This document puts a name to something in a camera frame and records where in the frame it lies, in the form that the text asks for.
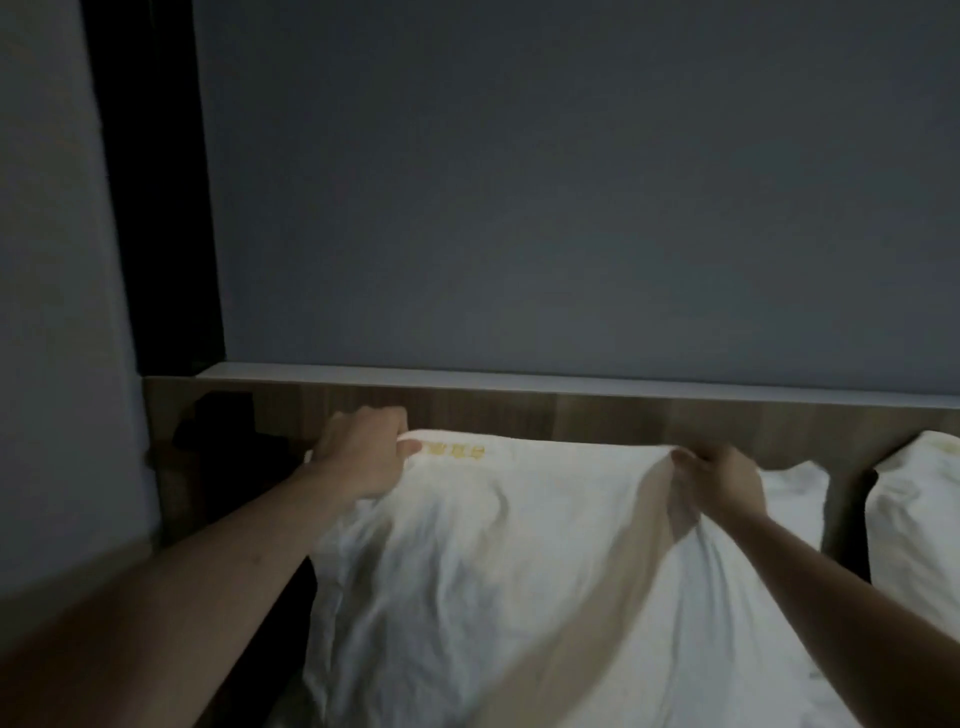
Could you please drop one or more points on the person's right hand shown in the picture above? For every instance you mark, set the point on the person's right hand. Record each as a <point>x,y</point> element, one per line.
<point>724,480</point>

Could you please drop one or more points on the person's left hand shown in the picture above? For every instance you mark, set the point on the person's left hand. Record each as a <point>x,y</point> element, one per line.
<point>360,454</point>

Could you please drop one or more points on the person's right fingers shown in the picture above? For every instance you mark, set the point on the person's right fingers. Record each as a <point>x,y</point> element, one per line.
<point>694,465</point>

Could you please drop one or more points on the person's left thumb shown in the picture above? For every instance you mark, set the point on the person's left thumb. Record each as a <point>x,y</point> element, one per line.
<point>406,449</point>

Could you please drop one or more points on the white pillow with yellow print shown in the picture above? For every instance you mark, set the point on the white pillow with yellow print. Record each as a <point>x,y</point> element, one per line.
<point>525,585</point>

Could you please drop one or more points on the person's right forearm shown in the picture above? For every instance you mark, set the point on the person's right forearm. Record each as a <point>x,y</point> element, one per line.
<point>855,607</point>

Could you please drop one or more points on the person's left forearm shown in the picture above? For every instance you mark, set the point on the person's left forearm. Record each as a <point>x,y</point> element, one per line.
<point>172,600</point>

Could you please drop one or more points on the wooden headboard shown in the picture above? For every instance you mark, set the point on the wooden headboard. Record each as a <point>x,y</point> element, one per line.
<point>600,424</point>

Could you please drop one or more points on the white headboard ledge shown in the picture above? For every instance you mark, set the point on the white headboard ledge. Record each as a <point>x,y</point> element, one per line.
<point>570,384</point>

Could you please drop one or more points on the plain white pillow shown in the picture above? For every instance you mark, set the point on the plain white pillow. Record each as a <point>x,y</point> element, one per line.
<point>916,525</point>

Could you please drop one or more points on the black curtain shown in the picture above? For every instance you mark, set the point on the black curtain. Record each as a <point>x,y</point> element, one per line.
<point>161,187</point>

